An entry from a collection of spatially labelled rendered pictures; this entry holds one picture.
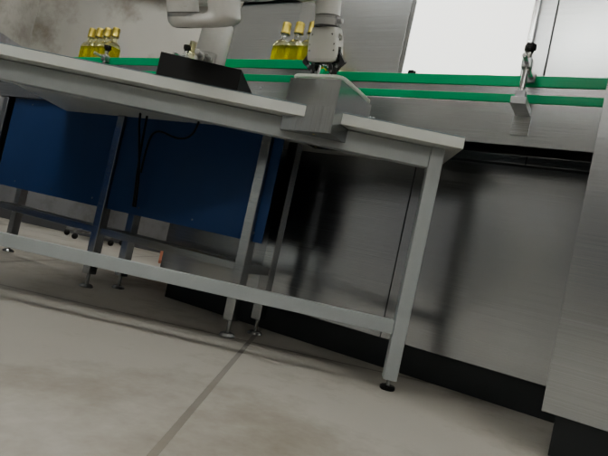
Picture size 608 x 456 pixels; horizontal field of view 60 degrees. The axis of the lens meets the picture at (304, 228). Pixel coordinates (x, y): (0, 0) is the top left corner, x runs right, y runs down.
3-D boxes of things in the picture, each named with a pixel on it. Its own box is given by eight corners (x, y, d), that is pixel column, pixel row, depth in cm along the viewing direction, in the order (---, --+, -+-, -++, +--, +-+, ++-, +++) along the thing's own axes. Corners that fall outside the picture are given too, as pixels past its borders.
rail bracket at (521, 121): (528, 137, 149) (544, 61, 149) (520, 119, 134) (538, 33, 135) (510, 137, 151) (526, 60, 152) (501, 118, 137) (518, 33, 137)
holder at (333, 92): (373, 135, 170) (377, 111, 170) (336, 106, 146) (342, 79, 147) (326, 130, 179) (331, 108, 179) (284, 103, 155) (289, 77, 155)
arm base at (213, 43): (219, 65, 153) (232, 14, 154) (178, 56, 154) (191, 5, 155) (230, 83, 169) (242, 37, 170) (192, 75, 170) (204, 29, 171)
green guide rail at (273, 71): (310, 84, 176) (316, 61, 177) (308, 82, 175) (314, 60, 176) (10, 71, 264) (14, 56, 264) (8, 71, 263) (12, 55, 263)
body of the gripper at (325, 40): (348, 25, 155) (345, 65, 157) (318, 26, 160) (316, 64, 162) (336, 20, 149) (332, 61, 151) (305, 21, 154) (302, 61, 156)
